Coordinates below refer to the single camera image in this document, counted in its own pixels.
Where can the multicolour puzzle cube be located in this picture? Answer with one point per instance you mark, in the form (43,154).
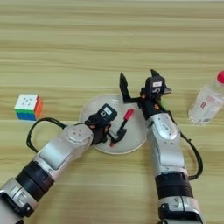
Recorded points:
(26,102)

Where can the green rectangular block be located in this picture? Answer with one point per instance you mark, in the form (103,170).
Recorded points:
(162,105)

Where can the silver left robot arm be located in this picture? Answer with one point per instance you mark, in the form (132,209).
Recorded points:
(58,151)

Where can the clear bottle with red cap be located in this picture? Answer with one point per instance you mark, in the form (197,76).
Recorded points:
(205,106)

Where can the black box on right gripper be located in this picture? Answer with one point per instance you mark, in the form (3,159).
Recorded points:
(156,84)

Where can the round white plate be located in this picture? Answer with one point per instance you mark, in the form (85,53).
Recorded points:
(96,105)

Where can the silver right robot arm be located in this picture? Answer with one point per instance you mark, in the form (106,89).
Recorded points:
(166,140)

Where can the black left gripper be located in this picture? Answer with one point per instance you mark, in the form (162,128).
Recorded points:
(99,131)

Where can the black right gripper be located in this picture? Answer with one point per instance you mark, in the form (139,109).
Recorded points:
(150,106)

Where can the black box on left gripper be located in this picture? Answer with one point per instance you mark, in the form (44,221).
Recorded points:
(107,112)

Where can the red and black marker pen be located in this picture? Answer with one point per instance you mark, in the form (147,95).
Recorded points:
(129,114)

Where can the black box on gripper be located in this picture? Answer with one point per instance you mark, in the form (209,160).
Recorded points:
(156,84)
(107,112)

